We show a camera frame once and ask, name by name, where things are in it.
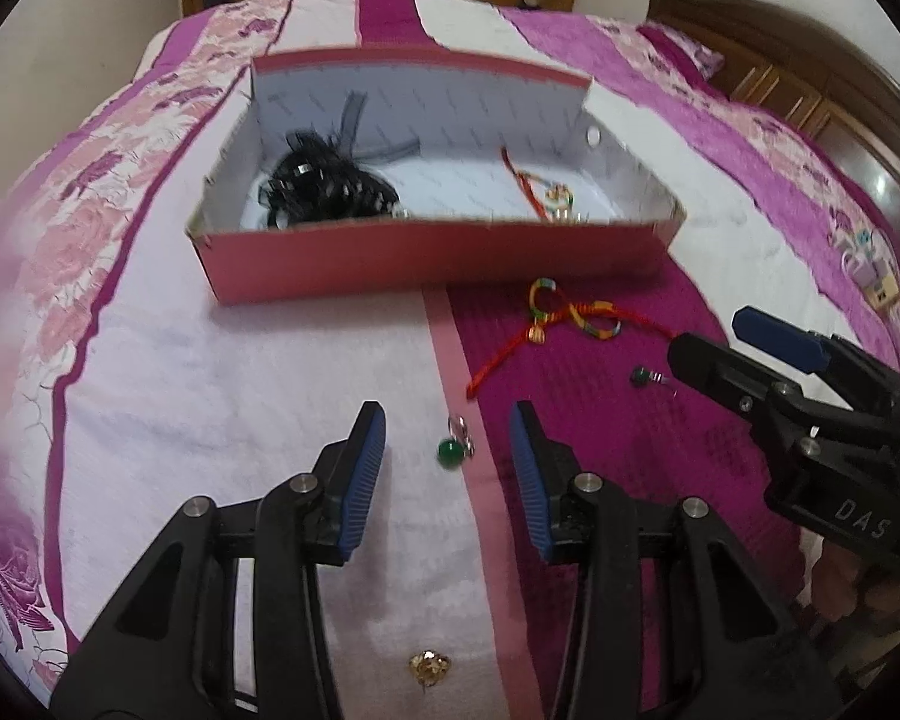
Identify black lace hair accessory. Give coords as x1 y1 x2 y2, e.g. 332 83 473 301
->
259 90 421 230

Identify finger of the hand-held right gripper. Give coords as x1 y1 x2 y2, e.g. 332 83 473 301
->
667 332 779 422
731 305 831 376

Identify gold flower pendant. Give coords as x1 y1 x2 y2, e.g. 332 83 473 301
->
409 649 452 687

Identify small toy items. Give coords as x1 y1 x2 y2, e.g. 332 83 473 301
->
840 229 900 308

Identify person's right hand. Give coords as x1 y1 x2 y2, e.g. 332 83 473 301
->
806 532 900 623

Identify red rainbow knotted string bracelet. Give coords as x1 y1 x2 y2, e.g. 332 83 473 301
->
465 277 683 398

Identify purple floral pillow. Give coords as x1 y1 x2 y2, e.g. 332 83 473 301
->
636 22 725 80

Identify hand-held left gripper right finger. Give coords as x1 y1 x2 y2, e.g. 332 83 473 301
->
510 400 845 720

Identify red string bracelet with bell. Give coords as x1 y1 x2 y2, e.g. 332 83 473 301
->
501 146 590 226

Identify pink cardboard box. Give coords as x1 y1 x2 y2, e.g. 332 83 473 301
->
186 45 687 307

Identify dark wooden headboard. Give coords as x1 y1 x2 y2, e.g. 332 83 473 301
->
645 0 900 241

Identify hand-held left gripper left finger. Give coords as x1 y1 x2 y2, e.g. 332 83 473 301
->
49 400 387 720

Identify green bead earring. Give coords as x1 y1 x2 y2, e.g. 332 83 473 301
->
628 364 680 395
436 414 479 470

